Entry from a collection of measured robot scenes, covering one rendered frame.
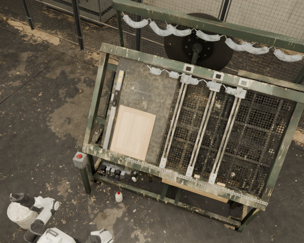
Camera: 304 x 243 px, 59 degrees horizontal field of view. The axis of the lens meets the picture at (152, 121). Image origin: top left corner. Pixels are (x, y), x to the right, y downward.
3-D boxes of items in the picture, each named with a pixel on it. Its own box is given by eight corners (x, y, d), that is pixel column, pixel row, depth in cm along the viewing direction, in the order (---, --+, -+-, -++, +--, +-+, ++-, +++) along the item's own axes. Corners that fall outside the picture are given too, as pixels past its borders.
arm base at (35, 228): (42, 237, 228) (34, 248, 218) (29, 228, 228) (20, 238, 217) (48, 227, 221) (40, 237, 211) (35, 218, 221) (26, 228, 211)
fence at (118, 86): (103, 147, 327) (102, 148, 323) (120, 70, 306) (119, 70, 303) (107, 148, 327) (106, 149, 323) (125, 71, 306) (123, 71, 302)
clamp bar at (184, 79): (158, 164, 316) (154, 171, 293) (185, 64, 290) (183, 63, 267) (166, 167, 315) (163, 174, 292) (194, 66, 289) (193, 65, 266)
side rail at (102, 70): (87, 140, 337) (83, 142, 326) (105, 52, 313) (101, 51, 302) (91, 141, 336) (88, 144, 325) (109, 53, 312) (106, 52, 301)
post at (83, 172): (86, 193, 381) (78, 166, 324) (88, 189, 385) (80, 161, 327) (89, 195, 380) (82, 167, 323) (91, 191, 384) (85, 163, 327)
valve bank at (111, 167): (97, 177, 336) (95, 167, 317) (102, 167, 345) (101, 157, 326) (135, 189, 328) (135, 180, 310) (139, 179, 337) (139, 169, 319)
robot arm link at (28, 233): (41, 230, 229) (32, 243, 217) (32, 224, 229) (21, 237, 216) (46, 222, 224) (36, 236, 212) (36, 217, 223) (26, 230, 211)
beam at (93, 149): (85, 149, 340) (81, 152, 329) (87, 140, 337) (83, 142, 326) (263, 206, 306) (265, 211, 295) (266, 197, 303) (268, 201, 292)
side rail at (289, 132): (259, 195, 304) (260, 199, 294) (294, 101, 280) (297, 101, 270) (266, 197, 303) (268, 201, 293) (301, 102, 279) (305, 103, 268)
